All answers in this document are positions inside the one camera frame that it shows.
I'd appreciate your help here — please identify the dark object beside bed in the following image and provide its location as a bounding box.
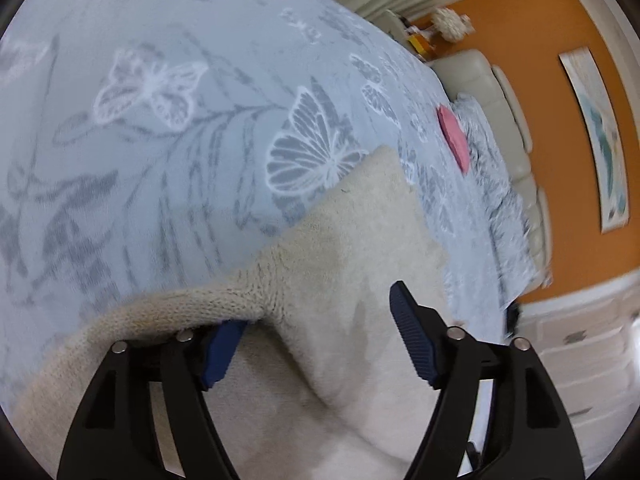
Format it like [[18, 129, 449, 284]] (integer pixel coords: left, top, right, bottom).
[[504, 305, 523, 341]]

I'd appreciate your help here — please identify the cream knitted garment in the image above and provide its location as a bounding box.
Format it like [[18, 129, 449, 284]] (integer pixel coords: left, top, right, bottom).
[[12, 145, 493, 480]]

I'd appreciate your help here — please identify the framed wall painting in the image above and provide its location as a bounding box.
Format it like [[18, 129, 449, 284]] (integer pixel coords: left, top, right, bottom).
[[558, 46, 630, 234]]

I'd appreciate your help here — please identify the white panelled wardrobe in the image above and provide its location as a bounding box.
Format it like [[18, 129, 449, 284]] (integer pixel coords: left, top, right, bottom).
[[520, 270, 640, 476]]

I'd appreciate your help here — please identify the white flower decoration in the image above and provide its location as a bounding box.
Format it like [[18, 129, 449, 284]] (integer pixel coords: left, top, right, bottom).
[[431, 6, 473, 41]]

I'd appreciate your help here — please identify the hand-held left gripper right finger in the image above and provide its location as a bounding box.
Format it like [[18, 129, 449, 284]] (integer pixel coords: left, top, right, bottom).
[[389, 281, 586, 480]]

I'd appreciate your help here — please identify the pink folded cloth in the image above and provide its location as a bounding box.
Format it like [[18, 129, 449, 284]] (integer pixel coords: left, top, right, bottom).
[[436, 104, 471, 175]]

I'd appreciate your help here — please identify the butterfly print blanket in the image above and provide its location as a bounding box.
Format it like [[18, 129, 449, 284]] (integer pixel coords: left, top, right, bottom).
[[0, 0, 526, 411]]

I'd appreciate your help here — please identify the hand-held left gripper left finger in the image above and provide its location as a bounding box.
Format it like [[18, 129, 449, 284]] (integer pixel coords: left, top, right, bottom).
[[57, 320, 249, 480]]

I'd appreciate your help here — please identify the cream padded headboard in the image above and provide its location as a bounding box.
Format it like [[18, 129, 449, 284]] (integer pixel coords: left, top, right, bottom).
[[430, 50, 553, 288]]

